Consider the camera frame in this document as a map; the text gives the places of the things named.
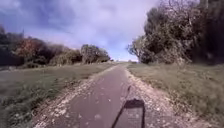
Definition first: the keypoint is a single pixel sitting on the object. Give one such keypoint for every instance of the grey asphalt path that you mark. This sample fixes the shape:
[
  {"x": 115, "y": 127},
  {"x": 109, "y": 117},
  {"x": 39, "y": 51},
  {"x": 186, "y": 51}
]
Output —
[{"x": 103, "y": 96}]

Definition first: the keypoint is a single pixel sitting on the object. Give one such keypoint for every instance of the pale gravel strip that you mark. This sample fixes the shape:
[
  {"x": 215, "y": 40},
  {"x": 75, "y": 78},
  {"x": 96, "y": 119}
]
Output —
[
  {"x": 56, "y": 111},
  {"x": 156, "y": 103}
]

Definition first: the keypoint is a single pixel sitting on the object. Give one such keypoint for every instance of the group of tall trees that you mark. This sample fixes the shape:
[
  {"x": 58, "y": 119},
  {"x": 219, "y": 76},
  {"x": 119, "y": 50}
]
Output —
[{"x": 180, "y": 33}]

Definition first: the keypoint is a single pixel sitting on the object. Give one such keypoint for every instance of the grass verge below tall trees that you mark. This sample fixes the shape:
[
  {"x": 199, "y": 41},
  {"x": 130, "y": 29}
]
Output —
[{"x": 186, "y": 83}]

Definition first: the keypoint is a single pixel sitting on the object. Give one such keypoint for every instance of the row of low bushy trees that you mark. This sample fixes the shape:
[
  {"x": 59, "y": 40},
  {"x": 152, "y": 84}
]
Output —
[{"x": 40, "y": 53}]

